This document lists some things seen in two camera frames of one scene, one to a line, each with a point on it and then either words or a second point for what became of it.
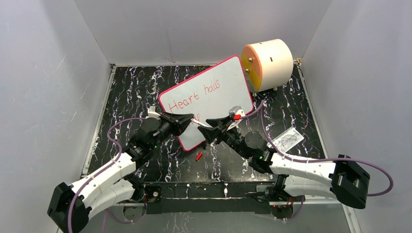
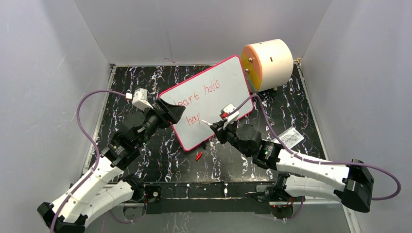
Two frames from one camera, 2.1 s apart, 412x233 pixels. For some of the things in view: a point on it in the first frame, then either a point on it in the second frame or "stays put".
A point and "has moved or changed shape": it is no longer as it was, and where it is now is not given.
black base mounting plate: x=163 y=198 stays put
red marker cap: x=198 y=156 stays put
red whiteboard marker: x=198 y=123 has moved or changed shape
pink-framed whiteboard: x=209 y=94 stays put
